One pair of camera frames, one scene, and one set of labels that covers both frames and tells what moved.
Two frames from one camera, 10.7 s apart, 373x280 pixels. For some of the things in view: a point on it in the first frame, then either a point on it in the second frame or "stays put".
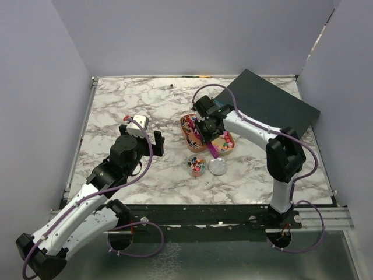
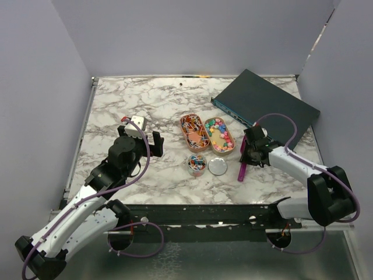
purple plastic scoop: (211, 148) → (243, 167)
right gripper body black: (206, 132) → (248, 156)
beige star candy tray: (225, 143) stays put
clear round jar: (196, 165) stays put
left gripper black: (157, 149) stays put
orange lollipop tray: (193, 143) stays put
